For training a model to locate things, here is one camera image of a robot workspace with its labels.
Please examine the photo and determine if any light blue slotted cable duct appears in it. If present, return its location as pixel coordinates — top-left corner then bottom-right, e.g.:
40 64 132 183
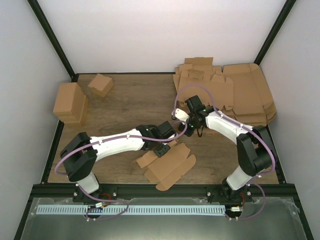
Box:
35 204 226 216

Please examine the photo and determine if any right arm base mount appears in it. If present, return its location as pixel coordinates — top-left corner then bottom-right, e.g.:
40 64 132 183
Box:
205 184 252 205

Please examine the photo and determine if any large flat cardboard blanks stack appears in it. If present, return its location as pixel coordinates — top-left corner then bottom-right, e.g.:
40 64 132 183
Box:
222 63 277 127

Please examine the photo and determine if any right black frame post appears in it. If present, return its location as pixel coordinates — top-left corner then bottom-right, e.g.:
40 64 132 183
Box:
254 0 297 65

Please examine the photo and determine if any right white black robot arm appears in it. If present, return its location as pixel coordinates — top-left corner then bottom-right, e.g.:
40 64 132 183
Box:
175 95 278 202

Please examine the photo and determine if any small folded cardboard box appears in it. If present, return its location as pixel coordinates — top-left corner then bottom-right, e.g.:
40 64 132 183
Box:
88 73 114 98

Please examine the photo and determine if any black frame post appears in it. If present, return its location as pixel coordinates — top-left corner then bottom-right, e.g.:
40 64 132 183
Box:
27 0 76 80
254 0 297 65

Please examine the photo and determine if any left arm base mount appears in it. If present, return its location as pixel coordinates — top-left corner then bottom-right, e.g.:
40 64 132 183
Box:
73 183 116 204

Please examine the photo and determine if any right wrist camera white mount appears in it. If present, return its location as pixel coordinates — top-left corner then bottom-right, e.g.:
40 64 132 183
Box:
171 108 189 122

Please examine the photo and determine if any large folded cardboard box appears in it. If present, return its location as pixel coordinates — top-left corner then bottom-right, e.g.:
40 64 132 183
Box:
53 82 89 127

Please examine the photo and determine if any stack of flat cardboard blanks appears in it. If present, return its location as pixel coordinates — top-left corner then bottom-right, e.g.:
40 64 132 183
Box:
172 56 237 137

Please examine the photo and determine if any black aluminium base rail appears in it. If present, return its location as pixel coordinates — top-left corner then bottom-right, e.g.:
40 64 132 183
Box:
32 183 296 201

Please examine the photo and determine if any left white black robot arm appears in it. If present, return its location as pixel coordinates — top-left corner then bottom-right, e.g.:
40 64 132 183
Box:
55 121 177 202

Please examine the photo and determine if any left black frame post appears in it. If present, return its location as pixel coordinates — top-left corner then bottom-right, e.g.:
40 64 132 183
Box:
27 0 76 80

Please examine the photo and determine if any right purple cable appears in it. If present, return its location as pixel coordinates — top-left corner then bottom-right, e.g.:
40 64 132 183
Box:
172 84 276 222

